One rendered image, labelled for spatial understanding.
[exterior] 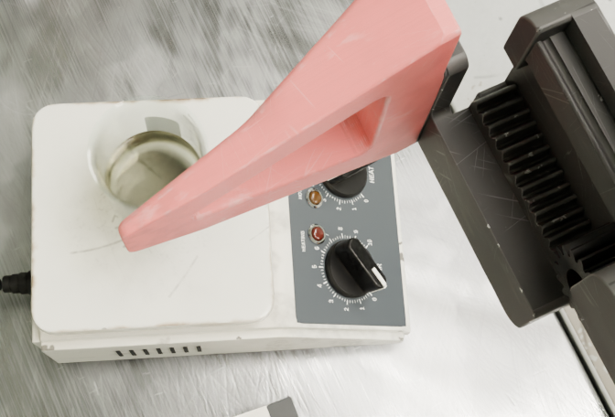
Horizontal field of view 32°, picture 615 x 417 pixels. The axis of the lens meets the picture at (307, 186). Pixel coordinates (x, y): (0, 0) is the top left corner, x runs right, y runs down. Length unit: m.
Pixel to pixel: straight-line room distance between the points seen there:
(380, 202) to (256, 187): 0.38
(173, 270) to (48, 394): 0.13
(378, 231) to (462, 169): 0.36
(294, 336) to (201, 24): 0.22
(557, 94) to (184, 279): 0.35
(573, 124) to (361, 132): 0.06
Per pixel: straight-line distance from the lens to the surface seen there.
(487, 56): 0.69
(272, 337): 0.56
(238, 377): 0.62
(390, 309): 0.60
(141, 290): 0.54
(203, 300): 0.54
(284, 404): 0.62
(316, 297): 0.57
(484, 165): 0.25
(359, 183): 0.60
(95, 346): 0.56
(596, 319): 0.21
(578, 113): 0.21
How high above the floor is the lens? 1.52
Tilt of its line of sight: 74 degrees down
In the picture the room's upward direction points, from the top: 12 degrees clockwise
